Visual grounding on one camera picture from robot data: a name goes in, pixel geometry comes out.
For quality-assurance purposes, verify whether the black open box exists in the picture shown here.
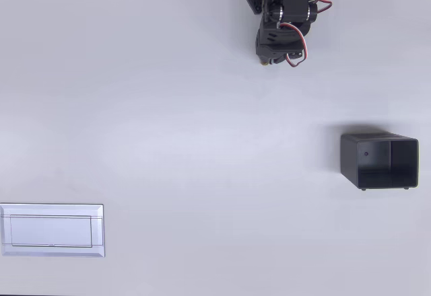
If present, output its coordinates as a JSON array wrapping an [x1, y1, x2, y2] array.
[[339, 133, 420, 191]]

